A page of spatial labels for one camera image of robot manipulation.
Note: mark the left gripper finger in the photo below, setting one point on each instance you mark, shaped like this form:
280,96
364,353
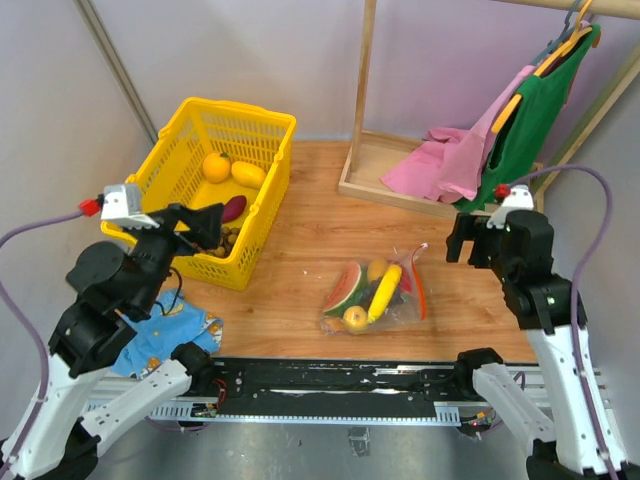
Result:
202,224
194,242

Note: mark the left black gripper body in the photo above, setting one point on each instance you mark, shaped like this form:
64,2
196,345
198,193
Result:
157,248

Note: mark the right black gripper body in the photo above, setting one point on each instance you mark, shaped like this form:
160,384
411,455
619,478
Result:
486,251

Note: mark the red chili pepper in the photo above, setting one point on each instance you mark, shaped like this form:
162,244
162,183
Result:
406,283

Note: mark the yellow pear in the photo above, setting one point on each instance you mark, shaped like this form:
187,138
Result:
376,269

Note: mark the dark red grape bunch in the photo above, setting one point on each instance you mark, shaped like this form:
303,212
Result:
398,298

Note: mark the clear zip top bag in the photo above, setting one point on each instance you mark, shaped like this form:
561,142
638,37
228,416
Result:
413,311

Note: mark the yellow banana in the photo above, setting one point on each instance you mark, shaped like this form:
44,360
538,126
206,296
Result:
388,283

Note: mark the watermelon slice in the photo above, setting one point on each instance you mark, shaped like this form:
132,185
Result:
347,288

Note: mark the yellow apple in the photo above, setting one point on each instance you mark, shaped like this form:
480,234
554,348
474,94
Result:
355,319

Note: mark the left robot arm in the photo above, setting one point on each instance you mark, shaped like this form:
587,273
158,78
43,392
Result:
114,290

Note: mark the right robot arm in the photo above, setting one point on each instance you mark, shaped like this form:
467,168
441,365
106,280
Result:
576,441

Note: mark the brown longan bunch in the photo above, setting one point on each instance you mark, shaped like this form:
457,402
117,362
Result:
227,242

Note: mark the orange fruit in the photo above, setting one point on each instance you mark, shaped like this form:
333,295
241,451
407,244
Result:
216,167

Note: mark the yellow mango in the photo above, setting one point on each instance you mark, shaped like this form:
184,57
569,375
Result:
248,175

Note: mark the yellow plastic basket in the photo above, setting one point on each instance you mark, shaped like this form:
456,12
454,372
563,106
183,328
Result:
173,173

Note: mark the pink shirt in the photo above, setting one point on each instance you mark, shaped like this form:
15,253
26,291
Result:
448,165

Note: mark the blue patterned cloth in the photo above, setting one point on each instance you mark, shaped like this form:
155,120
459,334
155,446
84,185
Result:
173,322

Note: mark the green shirt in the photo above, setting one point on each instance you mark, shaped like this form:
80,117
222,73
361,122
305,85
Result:
519,142

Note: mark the wooden clothes rack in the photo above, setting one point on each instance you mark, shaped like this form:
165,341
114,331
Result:
372,153

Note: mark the grey hanger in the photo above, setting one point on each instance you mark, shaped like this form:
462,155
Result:
577,6

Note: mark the yellow hanger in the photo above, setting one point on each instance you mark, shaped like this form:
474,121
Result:
540,75

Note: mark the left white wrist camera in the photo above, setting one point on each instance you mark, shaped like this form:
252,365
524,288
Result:
122,206

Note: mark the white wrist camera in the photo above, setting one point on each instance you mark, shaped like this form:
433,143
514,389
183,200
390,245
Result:
511,198
122,206

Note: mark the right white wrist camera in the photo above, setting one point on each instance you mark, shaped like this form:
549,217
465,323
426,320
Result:
511,198

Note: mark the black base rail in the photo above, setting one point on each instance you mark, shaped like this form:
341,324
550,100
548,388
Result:
350,392

